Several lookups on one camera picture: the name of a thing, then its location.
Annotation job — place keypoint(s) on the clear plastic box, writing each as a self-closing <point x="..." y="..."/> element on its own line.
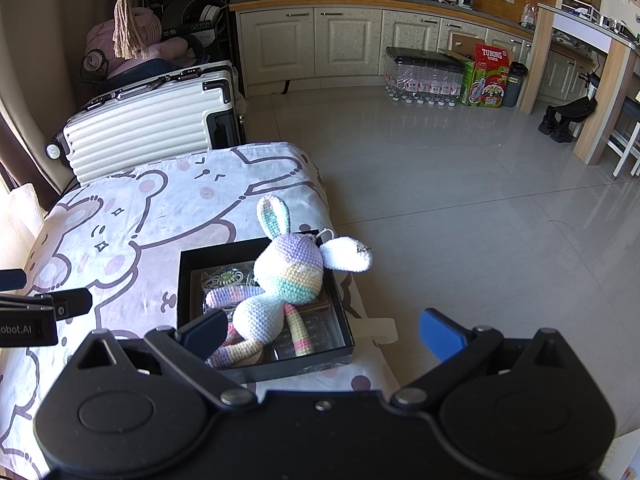
<point x="320" y="335"/>

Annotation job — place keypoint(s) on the pink padded bag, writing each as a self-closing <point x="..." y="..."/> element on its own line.
<point x="145" y="30"/>

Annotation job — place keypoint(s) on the round black fan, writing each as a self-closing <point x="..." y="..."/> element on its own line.
<point x="185" y="10"/>

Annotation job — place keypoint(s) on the bear printed blanket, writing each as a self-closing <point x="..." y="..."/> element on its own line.
<point x="150" y="220"/>

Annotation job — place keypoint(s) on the black trash bin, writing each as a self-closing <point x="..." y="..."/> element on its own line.
<point x="515" y="85"/>

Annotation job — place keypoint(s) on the black cardboard box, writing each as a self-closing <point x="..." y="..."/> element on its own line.
<point x="310" y="366"/>

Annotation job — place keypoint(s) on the green red drink carton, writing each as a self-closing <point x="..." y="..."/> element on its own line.
<point x="487" y="85"/>

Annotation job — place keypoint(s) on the wooden bar counter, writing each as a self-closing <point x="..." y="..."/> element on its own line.
<point x="600" y="125"/>

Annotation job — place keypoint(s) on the white chair frame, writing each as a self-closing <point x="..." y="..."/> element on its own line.
<point x="618" y="162"/>

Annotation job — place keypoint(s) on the beige macrame fringe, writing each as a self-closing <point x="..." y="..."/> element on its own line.
<point x="125" y="25"/>

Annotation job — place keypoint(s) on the pastel crochet bunny toy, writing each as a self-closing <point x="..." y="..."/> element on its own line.
<point x="295" y="265"/>

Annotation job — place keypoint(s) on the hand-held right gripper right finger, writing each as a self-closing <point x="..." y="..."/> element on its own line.
<point x="442" y="335"/>

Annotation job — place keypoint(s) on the clear food bag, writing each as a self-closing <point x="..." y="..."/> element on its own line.
<point x="528" y="15"/>

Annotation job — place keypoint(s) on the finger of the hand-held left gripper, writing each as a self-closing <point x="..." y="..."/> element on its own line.
<point x="12" y="280"/>
<point x="70" y="302"/>

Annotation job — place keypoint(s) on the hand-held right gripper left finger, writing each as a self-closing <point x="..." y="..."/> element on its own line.
<point x="205" y="330"/>

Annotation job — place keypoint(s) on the red playing card box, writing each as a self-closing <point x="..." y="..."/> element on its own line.
<point x="322" y="305"/>

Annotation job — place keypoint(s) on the cream ribbed suitcase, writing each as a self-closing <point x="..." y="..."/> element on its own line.
<point x="140" y="130"/>

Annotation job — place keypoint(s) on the cream kitchen cabinets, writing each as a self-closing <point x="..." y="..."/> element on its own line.
<point x="345" y="40"/>

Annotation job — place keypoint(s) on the pack of water bottles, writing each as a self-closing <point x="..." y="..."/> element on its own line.
<point x="425" y="80"/>

